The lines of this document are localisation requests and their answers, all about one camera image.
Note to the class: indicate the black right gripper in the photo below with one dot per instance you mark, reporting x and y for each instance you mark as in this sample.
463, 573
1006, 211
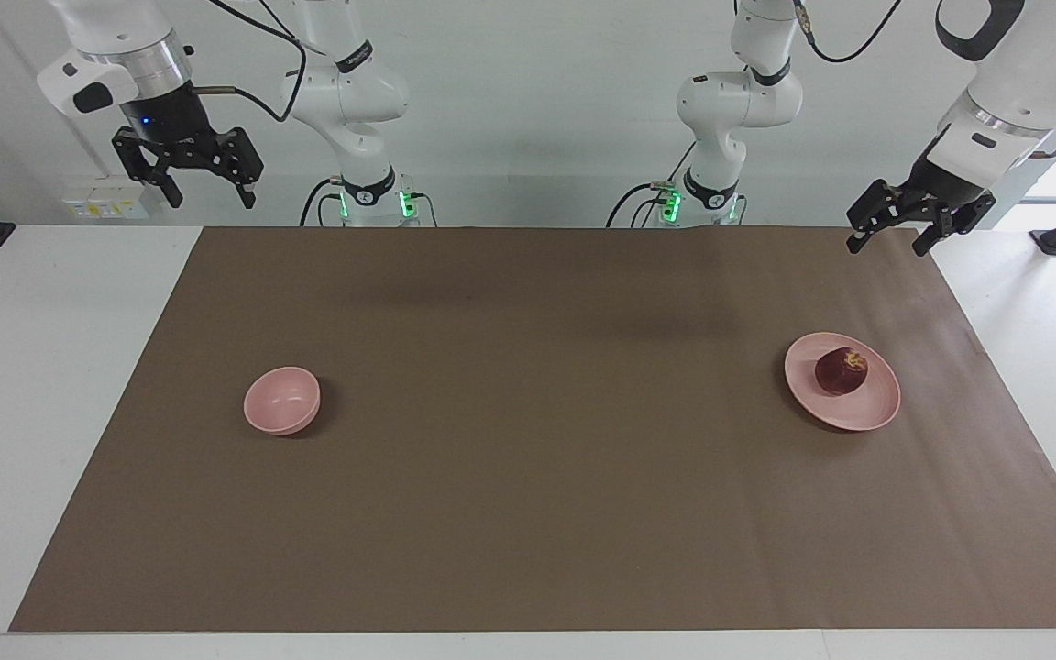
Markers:
175, 119

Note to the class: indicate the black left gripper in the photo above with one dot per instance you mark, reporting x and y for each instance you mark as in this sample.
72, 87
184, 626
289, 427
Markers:
940, 192

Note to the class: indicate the dark red apple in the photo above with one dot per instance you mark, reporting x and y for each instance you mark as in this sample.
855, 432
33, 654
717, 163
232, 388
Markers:
840, 374

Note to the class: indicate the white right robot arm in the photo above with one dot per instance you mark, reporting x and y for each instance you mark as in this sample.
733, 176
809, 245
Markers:
358, 92

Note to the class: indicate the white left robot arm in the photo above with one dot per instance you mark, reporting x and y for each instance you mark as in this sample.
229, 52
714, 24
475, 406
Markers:
730, 101

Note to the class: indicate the pink plate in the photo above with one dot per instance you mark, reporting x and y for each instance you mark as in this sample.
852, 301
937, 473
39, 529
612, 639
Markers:
849, 412

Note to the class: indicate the pink bowl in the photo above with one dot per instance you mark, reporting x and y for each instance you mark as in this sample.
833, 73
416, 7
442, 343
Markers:
280, 399

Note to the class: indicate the brown table mat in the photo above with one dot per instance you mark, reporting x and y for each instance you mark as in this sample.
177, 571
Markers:
528, 440

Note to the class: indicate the white wall socket box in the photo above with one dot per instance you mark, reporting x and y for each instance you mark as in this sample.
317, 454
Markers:
97, 197

